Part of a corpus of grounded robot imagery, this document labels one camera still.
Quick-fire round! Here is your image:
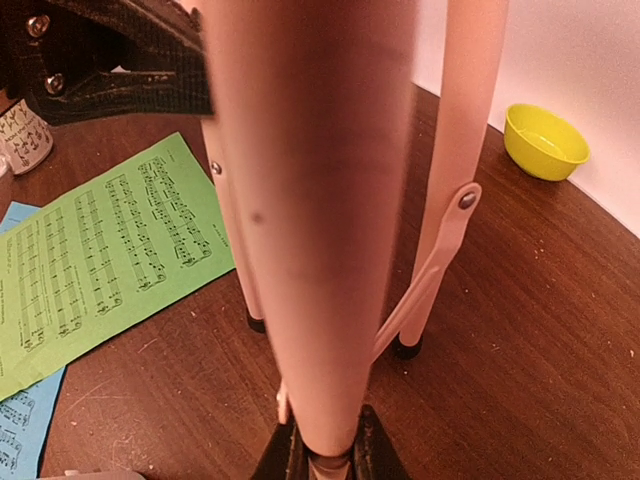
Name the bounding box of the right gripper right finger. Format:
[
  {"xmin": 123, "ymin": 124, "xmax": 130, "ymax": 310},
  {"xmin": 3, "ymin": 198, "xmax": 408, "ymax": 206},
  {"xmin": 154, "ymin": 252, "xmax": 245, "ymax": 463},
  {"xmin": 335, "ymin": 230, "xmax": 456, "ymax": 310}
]
[{"xmin": 251, "ymin": 404, "xmax": 410, "ymax": 480}]

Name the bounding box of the white metronome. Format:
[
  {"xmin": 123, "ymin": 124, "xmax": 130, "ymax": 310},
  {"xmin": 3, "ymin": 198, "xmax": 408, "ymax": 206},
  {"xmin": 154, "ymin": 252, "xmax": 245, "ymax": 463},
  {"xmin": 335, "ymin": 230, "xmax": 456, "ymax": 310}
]
[{"xmin": 62, "ymin": 470, "xmax": 142, "ymax": 480}]

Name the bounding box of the white patterned mug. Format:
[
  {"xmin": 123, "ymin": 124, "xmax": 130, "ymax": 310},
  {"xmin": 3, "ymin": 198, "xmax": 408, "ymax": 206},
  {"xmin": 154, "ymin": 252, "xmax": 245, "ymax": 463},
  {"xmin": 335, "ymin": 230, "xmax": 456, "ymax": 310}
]
[{"xmin": 1, "ymin": 100, "xmax": 53, "ymax": 175}]

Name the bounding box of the pink folding music stand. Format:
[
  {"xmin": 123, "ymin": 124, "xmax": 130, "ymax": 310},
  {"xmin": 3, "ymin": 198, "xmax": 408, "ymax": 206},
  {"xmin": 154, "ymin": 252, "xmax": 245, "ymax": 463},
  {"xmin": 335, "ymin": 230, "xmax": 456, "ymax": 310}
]
[{"xmin": 197, "ymin": 1, "xmax": 508, "ymax": 466}]

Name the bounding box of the blue sheet music paper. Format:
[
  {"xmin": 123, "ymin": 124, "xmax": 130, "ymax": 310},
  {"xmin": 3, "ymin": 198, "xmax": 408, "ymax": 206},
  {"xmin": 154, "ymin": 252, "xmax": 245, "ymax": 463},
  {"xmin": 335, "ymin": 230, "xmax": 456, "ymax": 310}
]
[{"xmin": 1, "ymin": 202, "xmax": 66, "ymax": 479}]

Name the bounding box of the yellow-green plastic bowl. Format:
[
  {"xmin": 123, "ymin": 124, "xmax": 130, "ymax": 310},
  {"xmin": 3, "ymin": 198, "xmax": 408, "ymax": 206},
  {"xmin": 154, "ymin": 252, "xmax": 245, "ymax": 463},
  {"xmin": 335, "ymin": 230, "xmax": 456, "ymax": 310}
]
[{"xmin": 504, "ymin": 104, "xmax": 591, "ymax": 182}]

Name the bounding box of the green sheet music paper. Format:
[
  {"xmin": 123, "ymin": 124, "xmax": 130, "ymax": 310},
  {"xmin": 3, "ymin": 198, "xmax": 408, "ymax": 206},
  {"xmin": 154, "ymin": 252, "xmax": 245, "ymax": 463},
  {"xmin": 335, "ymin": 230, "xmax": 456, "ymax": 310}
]
[{"xmin": 1, "ymin": 133, "xmax": 234, "ymax": 397}]

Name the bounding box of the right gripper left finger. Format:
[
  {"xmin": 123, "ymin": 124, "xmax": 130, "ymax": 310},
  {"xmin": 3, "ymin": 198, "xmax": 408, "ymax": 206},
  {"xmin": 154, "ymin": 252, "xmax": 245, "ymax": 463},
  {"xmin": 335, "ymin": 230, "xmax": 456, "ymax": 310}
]
[{"xmin": 1, "ymin": 0, "xmax": 214, "ymax": 126}]

